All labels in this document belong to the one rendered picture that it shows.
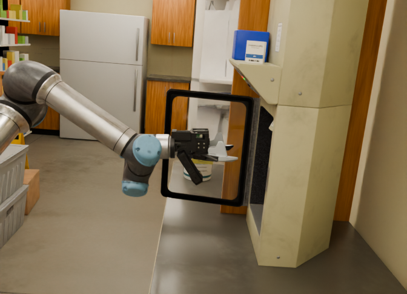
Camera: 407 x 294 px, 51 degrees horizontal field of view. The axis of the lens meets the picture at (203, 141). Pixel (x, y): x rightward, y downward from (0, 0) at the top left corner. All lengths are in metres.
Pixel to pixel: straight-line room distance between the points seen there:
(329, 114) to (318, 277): 0.46
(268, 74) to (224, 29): 1.39
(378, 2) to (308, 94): 0.55
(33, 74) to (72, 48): 5.04
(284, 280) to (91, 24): 5.29
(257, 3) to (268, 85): 0.44
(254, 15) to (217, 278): 0.85
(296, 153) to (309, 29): 0.33
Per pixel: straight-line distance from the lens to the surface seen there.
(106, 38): 6.11
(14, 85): 1.22
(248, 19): 1.49
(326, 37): 1.15
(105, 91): 6.16
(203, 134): 1.24
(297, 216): 1.24
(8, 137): 1.26
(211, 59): 2.52
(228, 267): 1.26
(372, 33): 1.59
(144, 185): 1.21
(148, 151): 1.08
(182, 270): 1.22
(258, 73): 1.12
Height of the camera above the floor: 1.56
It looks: 14 degrees down
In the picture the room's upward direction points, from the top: 5 degrees clockwise
